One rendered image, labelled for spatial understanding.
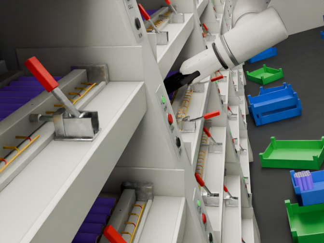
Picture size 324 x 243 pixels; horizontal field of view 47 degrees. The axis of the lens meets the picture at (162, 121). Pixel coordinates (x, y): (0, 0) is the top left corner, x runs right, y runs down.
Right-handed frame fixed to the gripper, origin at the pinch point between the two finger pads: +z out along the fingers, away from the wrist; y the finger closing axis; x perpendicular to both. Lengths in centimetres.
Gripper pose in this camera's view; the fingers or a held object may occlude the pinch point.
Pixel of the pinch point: (169, 85)
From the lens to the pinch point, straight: 98.2
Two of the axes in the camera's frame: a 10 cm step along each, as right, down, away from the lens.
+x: 5.4, 8.0, 2.5
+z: -8.2, 4.4, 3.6
